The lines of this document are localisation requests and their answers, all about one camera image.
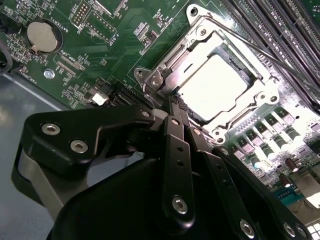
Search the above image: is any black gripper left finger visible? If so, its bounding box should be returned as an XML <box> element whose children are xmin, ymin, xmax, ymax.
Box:
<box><xmin>11</xmin><ymin>96</ymin><xmax>197</xmax><ymax>230</ymax></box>

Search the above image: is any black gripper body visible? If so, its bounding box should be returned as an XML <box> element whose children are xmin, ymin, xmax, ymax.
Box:
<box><xmin>47</xmin><ymin>158</ymin><xmax>235</xmax><ymax>240</ymax></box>

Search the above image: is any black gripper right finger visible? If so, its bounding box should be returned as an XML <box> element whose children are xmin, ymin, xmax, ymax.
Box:
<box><xmin>179</xmin><ymin>98</ymin><xmax>316</xmax><ymax>240</ymax></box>

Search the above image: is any silver CPU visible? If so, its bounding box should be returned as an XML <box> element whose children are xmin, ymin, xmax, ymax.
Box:
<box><xmin>178</xmin><ymin>53</ymin><xmax>252</xmax><ymax>122</ymax></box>

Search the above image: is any wire locking lever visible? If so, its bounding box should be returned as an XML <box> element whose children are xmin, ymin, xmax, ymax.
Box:
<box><xmin>206</xmin><ymin>15</ymin><xmax>320</xmax><ymax>91</ymax></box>

